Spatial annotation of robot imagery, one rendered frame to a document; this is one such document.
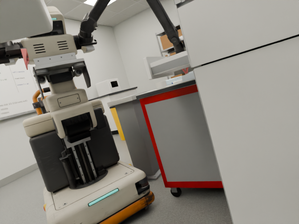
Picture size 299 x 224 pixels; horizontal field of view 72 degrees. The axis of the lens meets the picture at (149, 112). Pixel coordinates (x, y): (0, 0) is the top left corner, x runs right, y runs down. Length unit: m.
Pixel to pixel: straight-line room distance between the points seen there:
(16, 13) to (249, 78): 0.45
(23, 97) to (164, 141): 3.14
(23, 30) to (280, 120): 0.52
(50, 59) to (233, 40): 1.01
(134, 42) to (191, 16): 5.70
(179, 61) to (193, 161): 0.65
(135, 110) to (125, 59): 4.63
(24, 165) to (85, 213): 2.76
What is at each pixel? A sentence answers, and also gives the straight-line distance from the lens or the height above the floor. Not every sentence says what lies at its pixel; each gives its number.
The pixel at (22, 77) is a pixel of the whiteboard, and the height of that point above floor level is 1.56.
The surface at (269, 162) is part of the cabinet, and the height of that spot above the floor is 0.55.
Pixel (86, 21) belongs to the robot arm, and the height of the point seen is 1.23.
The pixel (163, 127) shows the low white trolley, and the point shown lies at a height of 0.51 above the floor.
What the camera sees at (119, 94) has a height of 0.82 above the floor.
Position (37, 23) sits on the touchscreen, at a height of 0.95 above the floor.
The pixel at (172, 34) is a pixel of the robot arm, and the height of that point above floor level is 1.04.
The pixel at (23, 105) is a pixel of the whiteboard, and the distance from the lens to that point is 4.07.
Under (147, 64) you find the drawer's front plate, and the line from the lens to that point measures 1.01.
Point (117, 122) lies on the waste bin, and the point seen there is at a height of 0.36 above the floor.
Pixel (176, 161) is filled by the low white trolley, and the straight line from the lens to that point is 1.38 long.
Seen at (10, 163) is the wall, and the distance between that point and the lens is 3.90.
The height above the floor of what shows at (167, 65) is 0.86.
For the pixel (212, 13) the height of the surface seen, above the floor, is 0.89.
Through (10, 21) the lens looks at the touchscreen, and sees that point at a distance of 0.44.
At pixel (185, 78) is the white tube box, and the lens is 1.35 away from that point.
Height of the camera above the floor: 0.78
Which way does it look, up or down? 6 degrees down
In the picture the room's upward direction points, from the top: 16 degrees counter-clockwise
